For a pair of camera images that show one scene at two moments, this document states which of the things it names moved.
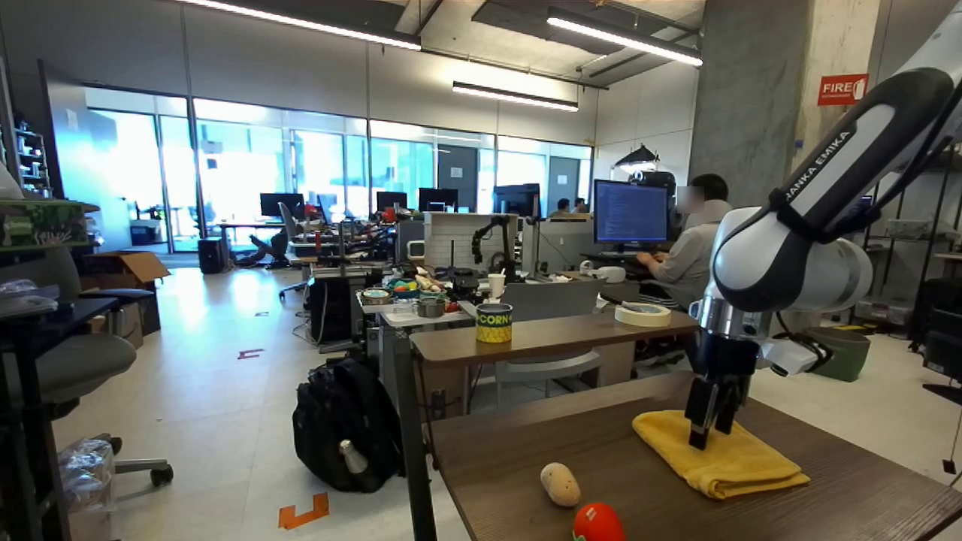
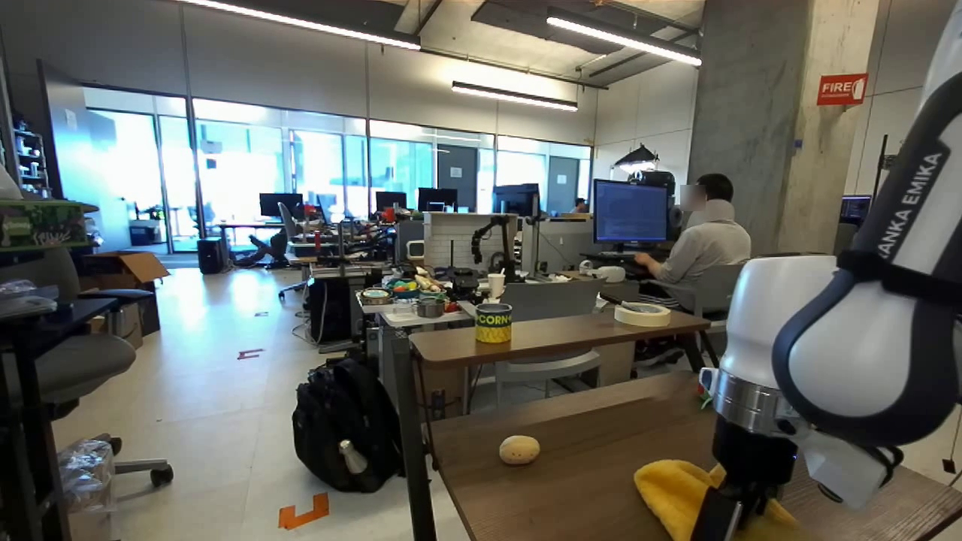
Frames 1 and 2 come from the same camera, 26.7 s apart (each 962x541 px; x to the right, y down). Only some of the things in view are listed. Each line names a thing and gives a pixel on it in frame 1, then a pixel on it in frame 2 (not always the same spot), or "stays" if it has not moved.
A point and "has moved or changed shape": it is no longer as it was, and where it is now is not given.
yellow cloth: x=736 y=463 has moved or changed shape
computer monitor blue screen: x=633 y=213 stays
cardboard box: x=131 y=283 stays
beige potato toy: x=561 y=486 to x=521 y=450
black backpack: x=347 y=425 stays
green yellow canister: x=495 y=325 stays
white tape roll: x=645 y=318 stays
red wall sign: x=839 y=90 stays
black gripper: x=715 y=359 to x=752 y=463
